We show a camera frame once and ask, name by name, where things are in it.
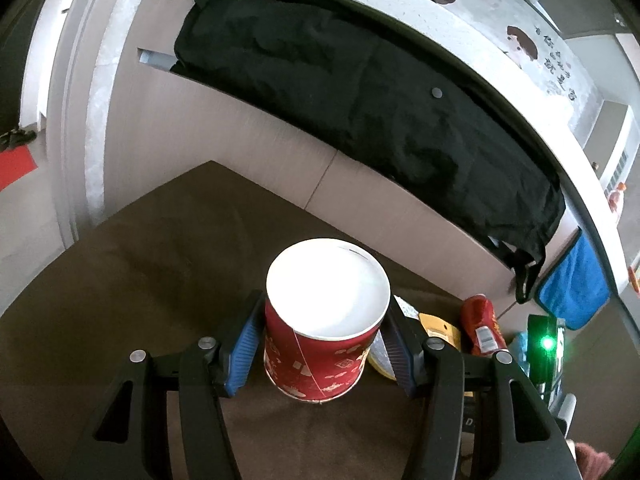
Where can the blue towel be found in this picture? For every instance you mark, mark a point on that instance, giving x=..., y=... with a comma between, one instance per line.
x=575, y=288

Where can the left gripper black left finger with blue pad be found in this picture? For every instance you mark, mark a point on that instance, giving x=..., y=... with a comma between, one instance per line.
x=127, y=436

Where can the yellow foil-lined package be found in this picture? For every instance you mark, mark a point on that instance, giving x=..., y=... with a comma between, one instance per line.
x=433, y=326

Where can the cartoon wall poster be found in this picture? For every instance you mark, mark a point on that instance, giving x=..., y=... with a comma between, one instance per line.
x=531, y=43

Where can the black cloth bag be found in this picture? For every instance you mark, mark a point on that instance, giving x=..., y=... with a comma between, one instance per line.
x=399, y=108

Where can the red paper cup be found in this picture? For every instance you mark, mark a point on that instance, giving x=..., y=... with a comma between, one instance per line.
x=325, y=302

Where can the red soda can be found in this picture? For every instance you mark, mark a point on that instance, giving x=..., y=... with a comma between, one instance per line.
x=480, y=324

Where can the white countertop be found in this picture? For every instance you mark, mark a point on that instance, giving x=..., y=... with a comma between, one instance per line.
x=439, y=27

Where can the maroon sleeve forearm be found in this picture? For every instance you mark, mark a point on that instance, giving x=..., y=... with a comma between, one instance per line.
x=592, y=465

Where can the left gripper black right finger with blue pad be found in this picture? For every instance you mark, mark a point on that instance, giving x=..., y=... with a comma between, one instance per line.
x=515, y=435

